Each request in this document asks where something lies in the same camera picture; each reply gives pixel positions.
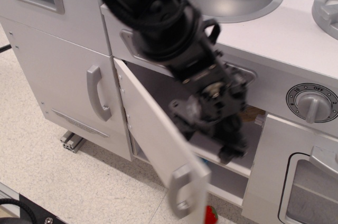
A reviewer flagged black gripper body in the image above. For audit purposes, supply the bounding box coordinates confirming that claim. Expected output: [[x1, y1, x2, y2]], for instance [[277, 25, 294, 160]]
[[166, 41, 249, 151]]

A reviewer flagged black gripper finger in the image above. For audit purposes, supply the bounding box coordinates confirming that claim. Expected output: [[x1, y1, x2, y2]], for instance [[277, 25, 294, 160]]
[[177, 120, 199, 141], [219, 142, 248, 163]]

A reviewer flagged white cabinet door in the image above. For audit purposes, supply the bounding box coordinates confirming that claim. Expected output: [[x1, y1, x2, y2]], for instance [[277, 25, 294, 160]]
[[114, 59, 211, 223]]

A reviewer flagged silver cabinet door handle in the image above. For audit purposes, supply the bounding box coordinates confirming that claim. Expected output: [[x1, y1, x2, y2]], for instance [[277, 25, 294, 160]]
[[168, 164, 196, 219]]

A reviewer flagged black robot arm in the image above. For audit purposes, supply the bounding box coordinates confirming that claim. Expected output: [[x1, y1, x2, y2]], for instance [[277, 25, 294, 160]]
[[103, 0, 247, 164]]

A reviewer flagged grey vent panel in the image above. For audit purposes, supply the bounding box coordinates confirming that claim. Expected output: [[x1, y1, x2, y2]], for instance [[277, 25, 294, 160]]
[[120, 29, 257, 85]]

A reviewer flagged red toy strawberry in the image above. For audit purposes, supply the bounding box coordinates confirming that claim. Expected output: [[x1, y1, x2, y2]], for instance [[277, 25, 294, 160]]
[[204, 205, 218, 224]]

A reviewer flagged oven door with window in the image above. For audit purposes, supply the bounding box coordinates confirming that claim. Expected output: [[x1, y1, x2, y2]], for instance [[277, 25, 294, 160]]
[[278, 150, 337, 223]]

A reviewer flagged grey timer knob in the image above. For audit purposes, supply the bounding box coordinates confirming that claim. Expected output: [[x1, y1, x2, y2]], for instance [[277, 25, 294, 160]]
[[286, 83, 337, 124]]

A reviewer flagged white toy kitchen body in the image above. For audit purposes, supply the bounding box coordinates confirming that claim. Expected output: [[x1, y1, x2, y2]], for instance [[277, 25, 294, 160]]
[[1, 0, 337, 223]]

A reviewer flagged aluminium extrusion bar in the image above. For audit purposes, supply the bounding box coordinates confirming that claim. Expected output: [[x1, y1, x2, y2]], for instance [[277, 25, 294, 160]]
[[60, 131, 86, 153]]

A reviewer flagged silver toy faucet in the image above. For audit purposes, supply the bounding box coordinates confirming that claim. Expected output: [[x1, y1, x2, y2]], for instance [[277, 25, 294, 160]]
[[312, 0, 337, 40]]

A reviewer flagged silver oven door handle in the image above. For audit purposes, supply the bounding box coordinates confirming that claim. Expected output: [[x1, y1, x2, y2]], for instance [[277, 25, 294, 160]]
[[309, 146, 338, 179]]

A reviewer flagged silver fridge door handle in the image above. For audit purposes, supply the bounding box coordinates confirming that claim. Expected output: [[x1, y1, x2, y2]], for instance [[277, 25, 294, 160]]
[[86, 65, 111, 122]]

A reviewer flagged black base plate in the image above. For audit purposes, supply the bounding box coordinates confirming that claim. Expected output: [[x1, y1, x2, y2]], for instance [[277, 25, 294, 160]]
[[0, 193, 69, 224]]

